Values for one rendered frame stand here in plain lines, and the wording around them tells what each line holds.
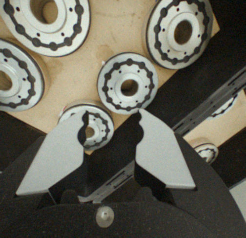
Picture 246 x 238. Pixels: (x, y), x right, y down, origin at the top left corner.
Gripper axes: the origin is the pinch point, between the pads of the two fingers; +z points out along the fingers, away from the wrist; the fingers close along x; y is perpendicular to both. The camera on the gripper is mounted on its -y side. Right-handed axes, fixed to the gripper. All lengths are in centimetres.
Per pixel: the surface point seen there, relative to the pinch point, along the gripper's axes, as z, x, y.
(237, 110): 15.5, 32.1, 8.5
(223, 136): 15.5, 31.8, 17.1
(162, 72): 12.7, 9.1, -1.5
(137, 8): 12.0, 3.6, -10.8
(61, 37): 7.5, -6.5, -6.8
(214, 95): 3.0, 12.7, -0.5
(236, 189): 99, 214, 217
